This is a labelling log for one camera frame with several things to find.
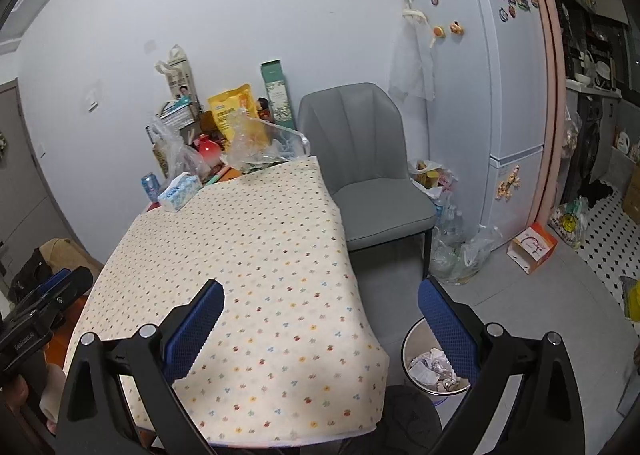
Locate clear bag of bottles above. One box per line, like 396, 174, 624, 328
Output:
430, 225, 503, 286

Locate yellow snack bag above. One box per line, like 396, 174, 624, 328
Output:
207, 82, 263, 146

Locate grey upholstered chair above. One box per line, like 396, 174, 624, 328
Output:
297, 82, 438, 281

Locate blue drink can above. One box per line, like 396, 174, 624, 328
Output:
141, 172, 161, 203

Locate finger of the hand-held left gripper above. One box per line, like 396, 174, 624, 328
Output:
7, 269, 71, 308
45, 266, 95, 316

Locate red vase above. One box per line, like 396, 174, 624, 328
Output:
192, 134, 223, 168

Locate dark washing machine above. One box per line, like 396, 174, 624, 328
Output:
575, 95, 608, 186

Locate white paper carrier bag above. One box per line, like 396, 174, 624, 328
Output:
155, 45, 198, 108

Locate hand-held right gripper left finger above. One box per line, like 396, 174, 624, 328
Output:
55, 279, 226, 455

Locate blue tissue pack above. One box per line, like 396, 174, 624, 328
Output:
157, 172, 203, 213

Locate yellow printed plastic bag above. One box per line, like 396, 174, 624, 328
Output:
550, 197, 591, 250

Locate floral tablecloth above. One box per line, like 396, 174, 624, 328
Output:
62, 157, 391, 446

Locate brown bag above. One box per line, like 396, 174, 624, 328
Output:
39, 237, 101, 271

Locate tall green box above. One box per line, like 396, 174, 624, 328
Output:
260, 60, 298, 133

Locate person's left hand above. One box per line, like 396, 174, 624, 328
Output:
0, 375, 66, 436

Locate black wire basket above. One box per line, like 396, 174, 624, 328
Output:
157, 100, 201, 133

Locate hanging clear plastic bag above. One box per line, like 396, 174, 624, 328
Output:
389, 7, 441, 100

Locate white trash bin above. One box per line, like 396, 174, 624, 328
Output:
400, 317, 473, 396

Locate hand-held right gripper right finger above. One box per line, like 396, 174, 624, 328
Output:
417, 276, 586, 455

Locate grey door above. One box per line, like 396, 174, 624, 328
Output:
0, 77, 106, 286

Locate orange cardboard box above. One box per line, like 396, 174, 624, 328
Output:
507, 222, 558, 276

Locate heap of paper scraps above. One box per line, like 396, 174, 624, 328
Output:
409, 347, 471, 393

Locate person's dark trouser knee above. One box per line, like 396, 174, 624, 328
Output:
345, 385, 443, 455

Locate white bag of boxes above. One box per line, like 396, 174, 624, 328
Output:
407, 159, 456, 200

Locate cluttered kitchen shelf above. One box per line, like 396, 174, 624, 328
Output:
547, 0, 626, 96

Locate white refrigerator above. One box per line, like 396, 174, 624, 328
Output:
415, 0, 546, 248

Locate cluster of yellow fridge magnets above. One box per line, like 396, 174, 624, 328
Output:
495, 166, 523, 200

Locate black bag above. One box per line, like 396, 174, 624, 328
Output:
7, 247, 56, 301

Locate brown cardboard box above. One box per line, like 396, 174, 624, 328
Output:
622, 170, 640, 223

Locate clear bag of goods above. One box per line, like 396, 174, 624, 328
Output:
147, 115, 211, 180

